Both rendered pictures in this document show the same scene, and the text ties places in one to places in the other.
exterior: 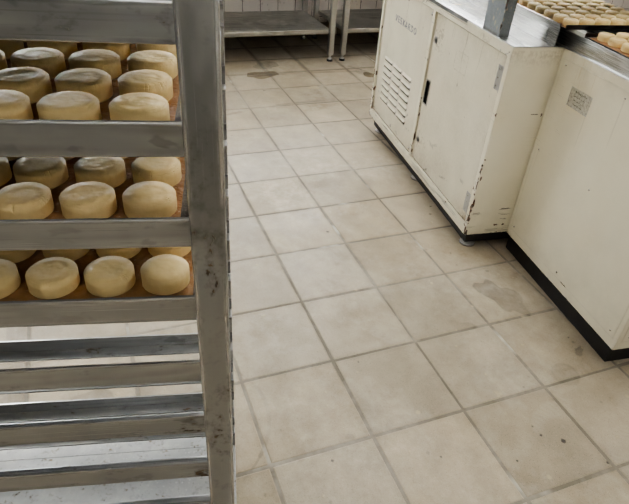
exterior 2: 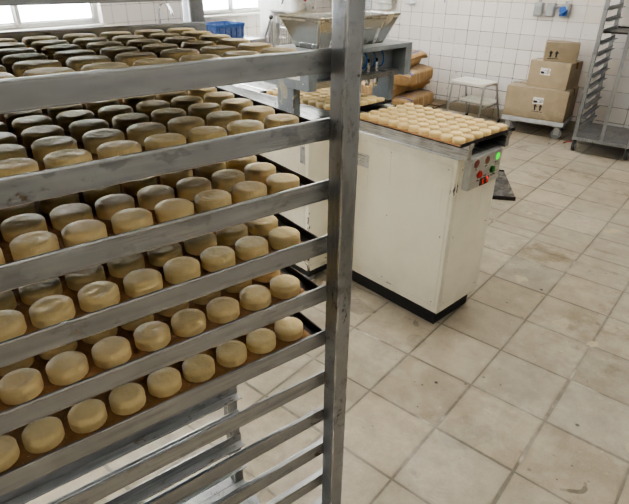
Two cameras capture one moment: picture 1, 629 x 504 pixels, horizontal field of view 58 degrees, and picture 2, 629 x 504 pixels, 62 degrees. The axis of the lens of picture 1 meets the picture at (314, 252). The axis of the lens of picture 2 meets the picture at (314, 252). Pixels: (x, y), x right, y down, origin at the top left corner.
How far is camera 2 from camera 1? 0.53 m
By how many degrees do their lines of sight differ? 24
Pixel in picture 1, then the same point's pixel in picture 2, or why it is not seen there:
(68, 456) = not seen: outside the picture
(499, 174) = (320, 221)
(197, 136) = (344, 239)
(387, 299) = not seen: hidden behind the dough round
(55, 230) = (264, 315)
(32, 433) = (231, 463)
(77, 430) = (256, 450)
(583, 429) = (443, 370)
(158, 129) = (315, 242)
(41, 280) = (233, 355)
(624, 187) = (409, 207)
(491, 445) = (398, 404)
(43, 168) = not seen: hidden behind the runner
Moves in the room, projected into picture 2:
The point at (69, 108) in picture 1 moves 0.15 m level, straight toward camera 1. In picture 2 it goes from (260, 246) to (342, 278)
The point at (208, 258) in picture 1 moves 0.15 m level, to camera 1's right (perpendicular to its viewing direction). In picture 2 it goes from (343, 302) to (420, 280)
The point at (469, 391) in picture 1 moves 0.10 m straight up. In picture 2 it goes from (366, 376) to (367, 358)
